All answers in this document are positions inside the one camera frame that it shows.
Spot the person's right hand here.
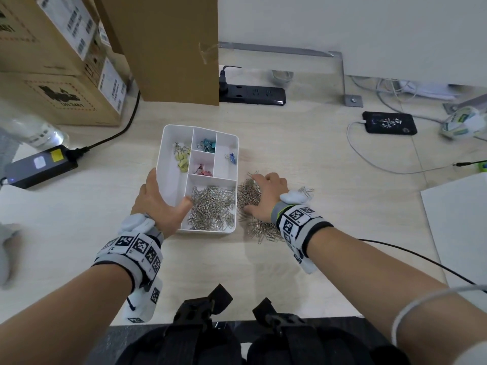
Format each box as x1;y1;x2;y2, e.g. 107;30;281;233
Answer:
242;172;290;224

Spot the person's left hand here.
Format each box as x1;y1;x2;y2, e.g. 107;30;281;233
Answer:
130;168;194;240

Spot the white compartment organizer tray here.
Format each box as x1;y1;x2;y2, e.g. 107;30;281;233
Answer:
155;124;239;235

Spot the pile of silver paper clips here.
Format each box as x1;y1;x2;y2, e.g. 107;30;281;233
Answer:
186;170;316;244

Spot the bunch of yellow binder clips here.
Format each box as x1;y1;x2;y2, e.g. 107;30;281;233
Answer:
173;143;191;173

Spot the person's left forearm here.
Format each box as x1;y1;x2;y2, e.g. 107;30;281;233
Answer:
0;264;134;365

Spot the person's right forearm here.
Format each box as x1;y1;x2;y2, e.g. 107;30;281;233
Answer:
306;227;487;365

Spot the white left wrist pod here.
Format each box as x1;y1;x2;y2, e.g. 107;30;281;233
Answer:
120;213;156;234

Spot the gray right wrist marker band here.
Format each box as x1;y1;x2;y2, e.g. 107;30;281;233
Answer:
270;202;334;263

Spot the gray wrist marker band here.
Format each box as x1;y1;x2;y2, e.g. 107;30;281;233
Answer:
92;226;164;293
270;202;334;263

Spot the gray left wrist marker band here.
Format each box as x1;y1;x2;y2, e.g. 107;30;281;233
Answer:
92;226;164;293

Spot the black power strip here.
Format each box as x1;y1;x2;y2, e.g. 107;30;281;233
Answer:
219;84;287;106

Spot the clear tape roll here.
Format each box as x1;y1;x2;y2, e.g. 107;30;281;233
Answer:
271;70;294;86

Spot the black power plug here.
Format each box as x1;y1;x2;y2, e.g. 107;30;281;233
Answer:
219;65;242;94

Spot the black power adapter brick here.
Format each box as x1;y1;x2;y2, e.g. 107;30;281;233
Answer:
2;144;79;190

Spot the black chest harness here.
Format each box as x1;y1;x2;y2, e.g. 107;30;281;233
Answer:
116;283;411;365

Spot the black smartphone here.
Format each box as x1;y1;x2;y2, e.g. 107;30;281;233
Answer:
362;111;418;136

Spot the glass bottle with steel lid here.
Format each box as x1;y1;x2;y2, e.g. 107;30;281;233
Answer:
0;109;70;150

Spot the white curved plastic device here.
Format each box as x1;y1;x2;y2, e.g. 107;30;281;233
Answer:
0;223;22;289

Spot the flat brown cardboard sheet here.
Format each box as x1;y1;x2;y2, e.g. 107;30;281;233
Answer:
93;0;220;107

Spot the white desk divider panel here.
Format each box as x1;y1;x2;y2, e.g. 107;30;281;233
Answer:
217;0;487;88

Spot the white flat board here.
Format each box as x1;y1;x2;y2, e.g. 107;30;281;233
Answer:
420;172;487;314

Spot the green and white packet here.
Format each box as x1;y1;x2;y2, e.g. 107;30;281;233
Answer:
440;106;487;140

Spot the white right wrist camera block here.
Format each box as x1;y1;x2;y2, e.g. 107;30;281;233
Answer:
293;246;317;275

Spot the white wrist camera block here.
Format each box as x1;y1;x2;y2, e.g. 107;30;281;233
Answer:
121;277;163;323
293;246;317;275

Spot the black adapter cable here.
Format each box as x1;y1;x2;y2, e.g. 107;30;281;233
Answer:
68;91;142;160

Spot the white left wrist camera block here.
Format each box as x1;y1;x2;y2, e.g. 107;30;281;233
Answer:
121;277;163;323

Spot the white charging cable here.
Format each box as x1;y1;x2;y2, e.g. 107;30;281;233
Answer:
346;121;457;175

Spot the gray metal divider bracket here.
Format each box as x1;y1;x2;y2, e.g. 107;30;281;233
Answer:
443;94;487;115
218;41;363;107

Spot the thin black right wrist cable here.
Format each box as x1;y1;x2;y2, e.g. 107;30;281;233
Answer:
357;238;487;293

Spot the bundle of white cables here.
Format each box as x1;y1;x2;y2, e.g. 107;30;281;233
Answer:
350;76;457;122

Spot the white cord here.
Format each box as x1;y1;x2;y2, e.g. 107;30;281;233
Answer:
392;284;487;346

